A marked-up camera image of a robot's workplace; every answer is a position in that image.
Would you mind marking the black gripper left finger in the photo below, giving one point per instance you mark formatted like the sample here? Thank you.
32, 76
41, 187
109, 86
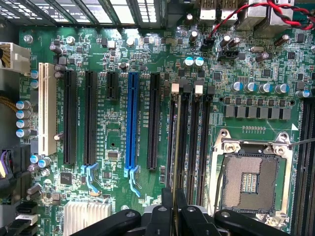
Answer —
110, 225

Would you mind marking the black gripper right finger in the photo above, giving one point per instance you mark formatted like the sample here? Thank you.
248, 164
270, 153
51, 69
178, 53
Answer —
221, 225

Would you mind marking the RAM slot with black latches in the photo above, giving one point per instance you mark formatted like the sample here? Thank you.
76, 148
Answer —
208, 137
186, 137

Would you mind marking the RAM slot with white latches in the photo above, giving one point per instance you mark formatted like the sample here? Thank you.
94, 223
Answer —
198, 137
171, 137

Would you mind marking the silver finned heatsink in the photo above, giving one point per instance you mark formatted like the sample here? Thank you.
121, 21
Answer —
86, 218

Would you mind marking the metal locking lever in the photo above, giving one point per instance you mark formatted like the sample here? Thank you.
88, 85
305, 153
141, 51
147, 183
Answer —
219, 189
302, 142

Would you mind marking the CPU socket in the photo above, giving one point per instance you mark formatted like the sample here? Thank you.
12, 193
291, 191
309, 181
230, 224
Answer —
251, 182

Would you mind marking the blue expansion slot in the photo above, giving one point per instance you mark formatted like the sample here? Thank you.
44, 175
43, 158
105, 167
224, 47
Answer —
133, 123

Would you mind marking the green motherboard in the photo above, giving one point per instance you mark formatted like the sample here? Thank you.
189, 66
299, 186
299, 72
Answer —
118, 118

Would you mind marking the black slot with blue latch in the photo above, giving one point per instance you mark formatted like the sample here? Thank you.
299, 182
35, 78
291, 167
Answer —
90, 118

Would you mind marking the white expansion slot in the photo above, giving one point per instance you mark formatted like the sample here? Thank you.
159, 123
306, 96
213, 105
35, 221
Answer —
47, 110

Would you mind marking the short black expansion slot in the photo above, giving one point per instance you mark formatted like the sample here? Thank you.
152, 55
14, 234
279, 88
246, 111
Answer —
112, 86

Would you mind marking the white power connector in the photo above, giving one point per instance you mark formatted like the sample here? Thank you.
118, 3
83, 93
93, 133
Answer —
14, 59

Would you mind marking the open metal PC case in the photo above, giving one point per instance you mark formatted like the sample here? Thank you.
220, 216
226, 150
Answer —
152, 12

